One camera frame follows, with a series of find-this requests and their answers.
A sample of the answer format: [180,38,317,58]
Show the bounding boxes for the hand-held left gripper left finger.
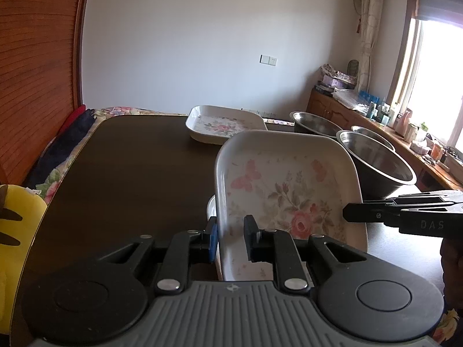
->
[98,216,218,296]

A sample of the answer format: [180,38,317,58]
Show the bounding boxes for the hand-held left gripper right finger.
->
[243,215,367,294]

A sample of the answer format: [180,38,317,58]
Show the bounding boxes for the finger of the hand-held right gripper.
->
[342,200,401,226]

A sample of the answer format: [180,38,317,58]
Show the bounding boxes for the large steel bowl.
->
[336,130,417,200]

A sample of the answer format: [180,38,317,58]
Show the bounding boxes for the person's right hand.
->
[439,238,463,309]

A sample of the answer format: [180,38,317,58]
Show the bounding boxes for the pink bag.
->
[394,109,414,139]

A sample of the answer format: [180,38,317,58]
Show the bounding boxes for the wooden cabinet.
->
[307,87,463,198]

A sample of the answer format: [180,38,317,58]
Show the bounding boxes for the blue bottles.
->
[357,91,379,118]

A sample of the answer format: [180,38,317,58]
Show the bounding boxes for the clear plastic bag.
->
[332,90,367,111]

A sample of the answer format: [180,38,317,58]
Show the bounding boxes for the stack of papers and boxes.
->
[314,63,359,95]

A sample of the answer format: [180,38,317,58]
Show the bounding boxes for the window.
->
[392,0,463,152]

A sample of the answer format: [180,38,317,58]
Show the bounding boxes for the floral blanket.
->
[27,106,461,343]

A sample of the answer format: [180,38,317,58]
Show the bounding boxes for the navy cloth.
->
[28,109,95,189]

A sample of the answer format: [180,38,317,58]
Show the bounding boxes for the patterned curtain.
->
[356,0,385,95]

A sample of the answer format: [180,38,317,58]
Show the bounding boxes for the red cloth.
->
[58,104,87,135]

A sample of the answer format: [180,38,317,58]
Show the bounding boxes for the yellow plush toy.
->
[0,184,49,333]

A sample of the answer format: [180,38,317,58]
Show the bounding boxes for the grey roller blind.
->
[415,0,463,27]

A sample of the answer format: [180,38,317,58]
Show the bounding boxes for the white wall outlet row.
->
[241,108,278,119]

